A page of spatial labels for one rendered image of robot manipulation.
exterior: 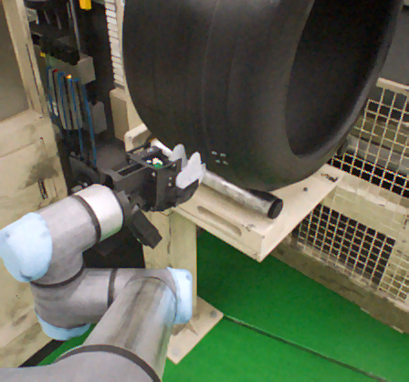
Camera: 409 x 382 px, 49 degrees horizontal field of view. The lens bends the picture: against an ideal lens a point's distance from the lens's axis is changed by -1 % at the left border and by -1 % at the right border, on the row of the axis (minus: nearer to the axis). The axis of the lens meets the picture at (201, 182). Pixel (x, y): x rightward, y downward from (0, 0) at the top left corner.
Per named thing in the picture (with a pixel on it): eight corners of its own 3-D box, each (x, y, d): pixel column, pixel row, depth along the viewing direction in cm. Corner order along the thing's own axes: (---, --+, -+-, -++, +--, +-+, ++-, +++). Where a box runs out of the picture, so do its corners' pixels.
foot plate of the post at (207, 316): (124, 322, 172) (123, 315, 170) (173, 280, 188) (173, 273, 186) (176, 365, 158) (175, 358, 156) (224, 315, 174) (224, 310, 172)
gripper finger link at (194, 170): (220, 146, 75) (183, 165, 69) (216, 176, 79) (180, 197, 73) (205, 140, 77) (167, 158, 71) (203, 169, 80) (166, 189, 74)
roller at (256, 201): (156, 132, 105) (159, 147, 108) (142, 142, 103) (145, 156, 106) (285, 195, 88) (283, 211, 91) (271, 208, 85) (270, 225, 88)
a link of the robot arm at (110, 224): (102, 253, 62) (67, 226, 66) (127, 238, 65) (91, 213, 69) (99, 209, 58) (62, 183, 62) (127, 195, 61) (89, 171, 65)
